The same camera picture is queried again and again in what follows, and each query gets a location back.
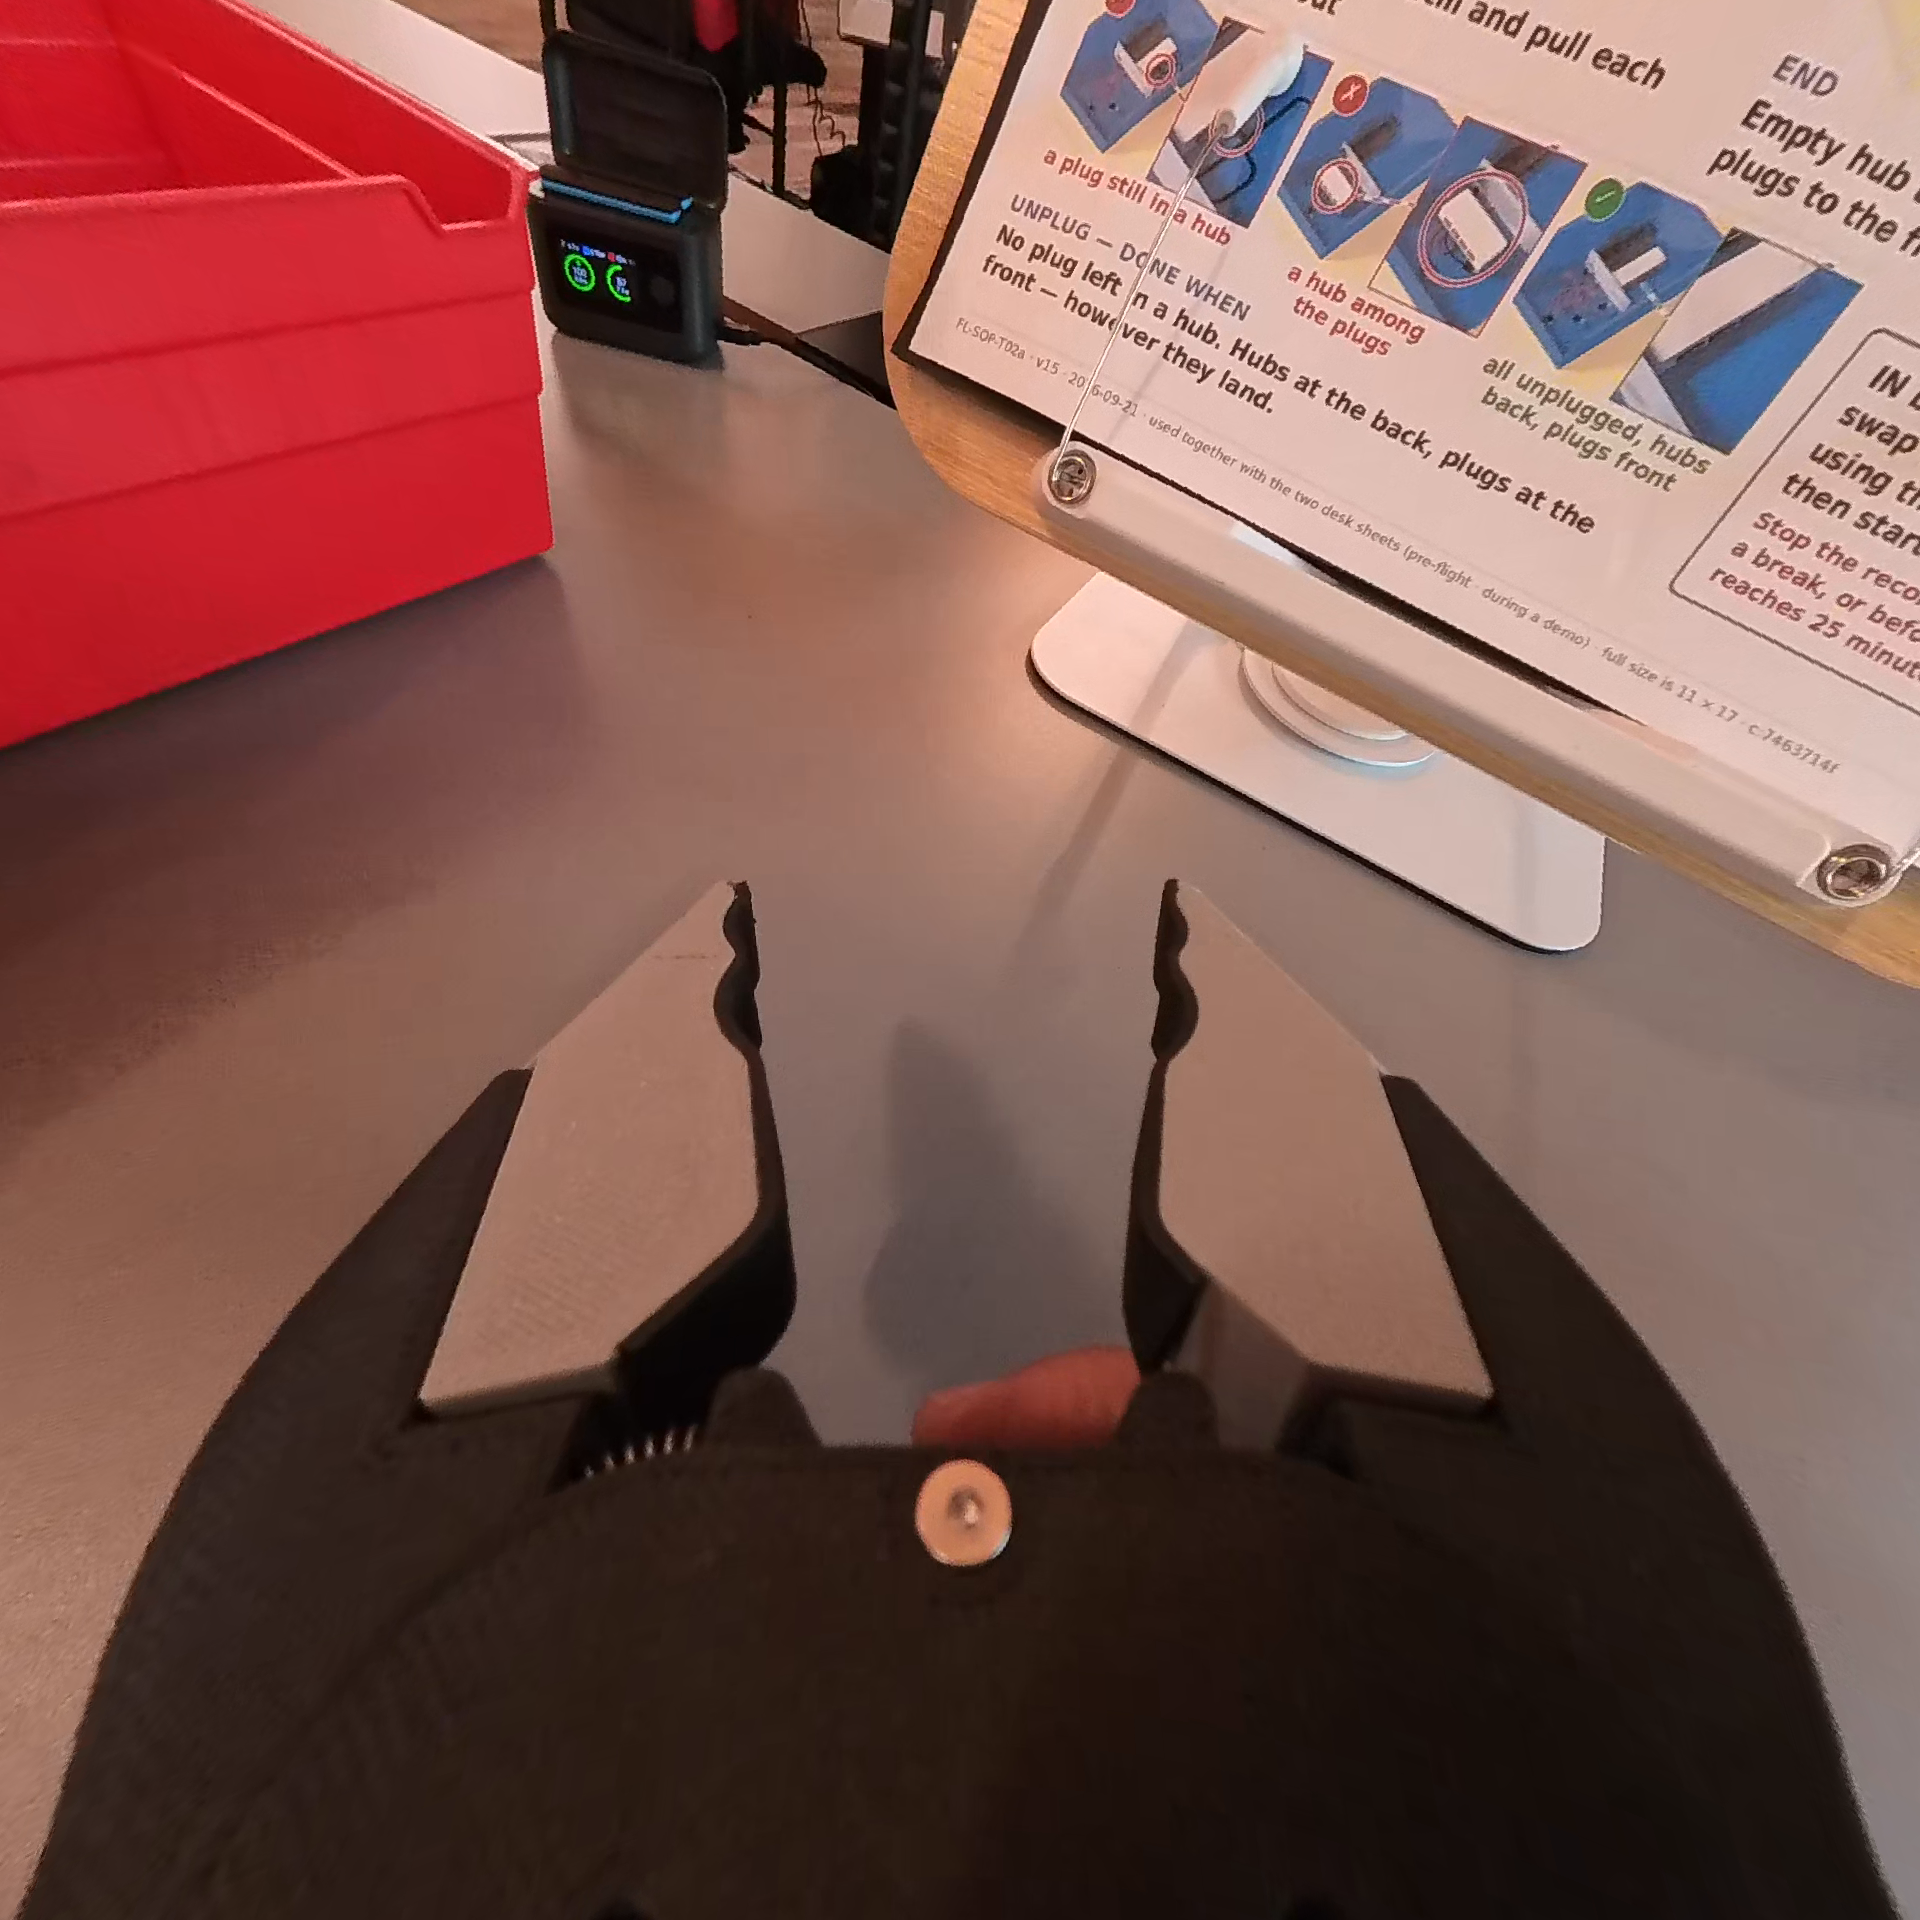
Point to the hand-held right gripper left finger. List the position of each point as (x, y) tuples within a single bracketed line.
[(615, 1171)]

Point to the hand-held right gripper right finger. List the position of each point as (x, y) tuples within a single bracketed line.
[(1291, 1186)]

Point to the person's right hand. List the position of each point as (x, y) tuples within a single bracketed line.
[(1036, 1395)]

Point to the white stand base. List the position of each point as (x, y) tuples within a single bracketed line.
[(1141, 682)]

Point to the white board ledge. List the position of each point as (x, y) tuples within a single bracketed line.
[(1426, 646)]

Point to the red plastic bin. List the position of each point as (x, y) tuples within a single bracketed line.
[(226, 451)]

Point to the instruction sheet on wooden stand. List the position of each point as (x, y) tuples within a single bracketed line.
[(961, 421)]

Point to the printed instruction sheet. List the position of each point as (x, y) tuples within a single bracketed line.
[(1500, 375)]

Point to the black charging case with display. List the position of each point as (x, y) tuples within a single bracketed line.
[(630, 277)]

